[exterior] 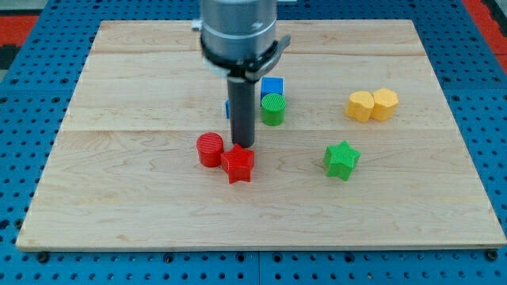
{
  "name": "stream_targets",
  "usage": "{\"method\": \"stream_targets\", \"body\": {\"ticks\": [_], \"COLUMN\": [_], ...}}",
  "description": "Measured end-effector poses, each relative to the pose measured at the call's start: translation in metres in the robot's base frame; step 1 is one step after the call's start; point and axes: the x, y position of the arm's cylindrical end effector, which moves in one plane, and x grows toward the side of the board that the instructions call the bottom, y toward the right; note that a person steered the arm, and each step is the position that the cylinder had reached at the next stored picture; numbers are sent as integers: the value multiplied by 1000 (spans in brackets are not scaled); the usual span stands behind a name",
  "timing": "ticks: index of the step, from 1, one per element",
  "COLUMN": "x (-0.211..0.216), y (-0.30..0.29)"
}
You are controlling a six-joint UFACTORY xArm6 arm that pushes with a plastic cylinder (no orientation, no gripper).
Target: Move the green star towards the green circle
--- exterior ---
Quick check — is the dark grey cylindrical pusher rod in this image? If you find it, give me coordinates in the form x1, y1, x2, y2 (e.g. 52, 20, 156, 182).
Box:
227, 77, 255, 148

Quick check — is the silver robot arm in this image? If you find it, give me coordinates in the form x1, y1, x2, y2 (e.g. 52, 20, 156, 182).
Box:
200, 0, 288, 148

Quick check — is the red star block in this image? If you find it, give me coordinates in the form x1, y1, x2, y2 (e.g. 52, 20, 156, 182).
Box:
221, 143, 255, 184

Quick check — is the green star block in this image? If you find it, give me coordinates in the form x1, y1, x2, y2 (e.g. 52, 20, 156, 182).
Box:
322, 140, 361, 181

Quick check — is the blue block behind rod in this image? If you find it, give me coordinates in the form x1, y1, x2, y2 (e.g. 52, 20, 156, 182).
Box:
224, 100, 231, 120

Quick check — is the blue cube block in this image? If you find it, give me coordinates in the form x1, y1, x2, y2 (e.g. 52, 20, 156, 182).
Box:
261, 77, 284, 102

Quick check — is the green cylinder block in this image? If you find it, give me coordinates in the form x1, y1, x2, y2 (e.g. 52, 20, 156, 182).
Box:
261, 93, 287, 126

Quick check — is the red cylinder block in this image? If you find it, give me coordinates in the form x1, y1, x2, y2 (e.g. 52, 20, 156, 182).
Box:
196, 132, 224, 168

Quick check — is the yellow heart block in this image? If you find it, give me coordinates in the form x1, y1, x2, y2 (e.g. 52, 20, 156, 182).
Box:
345, 91, 375, 123

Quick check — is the wooden board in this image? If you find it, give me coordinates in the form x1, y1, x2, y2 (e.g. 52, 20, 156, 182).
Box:
16, 20, 506, 252

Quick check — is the yellow hexagon block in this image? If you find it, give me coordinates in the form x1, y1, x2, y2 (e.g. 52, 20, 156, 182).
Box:
371, 88, 399, 121

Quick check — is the black clamp ring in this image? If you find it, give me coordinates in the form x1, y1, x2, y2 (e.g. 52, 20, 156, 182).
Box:
199, 33, 292, 83

